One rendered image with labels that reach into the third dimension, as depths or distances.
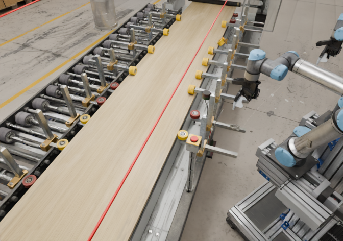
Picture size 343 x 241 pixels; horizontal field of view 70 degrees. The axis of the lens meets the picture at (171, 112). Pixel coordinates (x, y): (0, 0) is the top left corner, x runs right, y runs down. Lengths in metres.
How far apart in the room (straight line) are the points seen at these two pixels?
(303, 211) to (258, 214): 0.81
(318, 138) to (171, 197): 1.05
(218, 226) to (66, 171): 1.42
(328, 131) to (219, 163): 1.75
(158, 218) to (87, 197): 0.50
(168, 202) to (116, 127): 0.67
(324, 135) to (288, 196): 0.50
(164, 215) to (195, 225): 0.70
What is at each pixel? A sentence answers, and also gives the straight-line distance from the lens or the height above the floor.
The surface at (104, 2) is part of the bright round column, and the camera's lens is 5.56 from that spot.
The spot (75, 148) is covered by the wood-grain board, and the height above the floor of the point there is 0.90.
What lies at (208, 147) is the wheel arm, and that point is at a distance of 1.86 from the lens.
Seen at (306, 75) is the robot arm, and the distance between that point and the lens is 1.34.
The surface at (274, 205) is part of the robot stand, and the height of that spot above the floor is 0.21.
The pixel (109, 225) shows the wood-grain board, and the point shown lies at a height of 0.90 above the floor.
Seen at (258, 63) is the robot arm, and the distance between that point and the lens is 1.28.
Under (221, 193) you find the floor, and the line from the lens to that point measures 2.64.
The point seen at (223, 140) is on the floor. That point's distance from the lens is 3.06.
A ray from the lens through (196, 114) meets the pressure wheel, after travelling 2.00.
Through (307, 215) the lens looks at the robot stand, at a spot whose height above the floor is 0.95.
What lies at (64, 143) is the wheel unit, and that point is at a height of 0.90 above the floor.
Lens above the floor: 2.26
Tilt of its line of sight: 42 degrees down
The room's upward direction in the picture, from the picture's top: straight up
